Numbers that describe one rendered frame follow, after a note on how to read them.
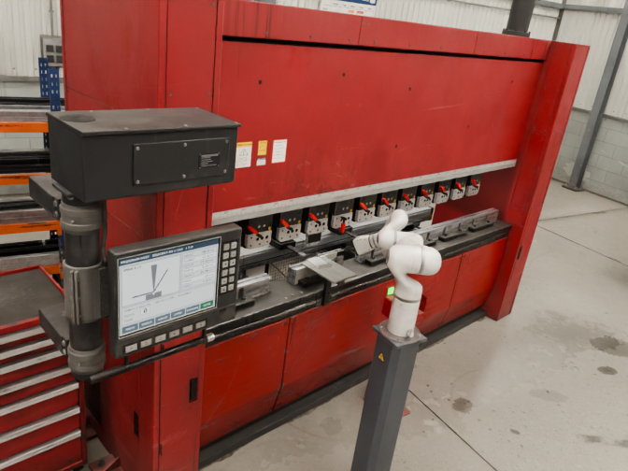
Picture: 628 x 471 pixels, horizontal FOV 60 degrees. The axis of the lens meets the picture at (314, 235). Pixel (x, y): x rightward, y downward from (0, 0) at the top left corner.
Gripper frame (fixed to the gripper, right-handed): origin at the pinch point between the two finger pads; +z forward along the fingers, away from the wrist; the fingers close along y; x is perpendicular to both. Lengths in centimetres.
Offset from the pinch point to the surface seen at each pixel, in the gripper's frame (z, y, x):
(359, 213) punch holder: -14.4, 18.5, -1.1
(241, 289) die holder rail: 38, 14, 66
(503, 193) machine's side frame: -84, -38, -163
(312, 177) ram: -9, 52, 35
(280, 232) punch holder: 12, 33, 51
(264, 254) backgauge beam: 40.2, 17.4, 23.8
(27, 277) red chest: 112, 62, 113
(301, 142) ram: -14, 71, 44
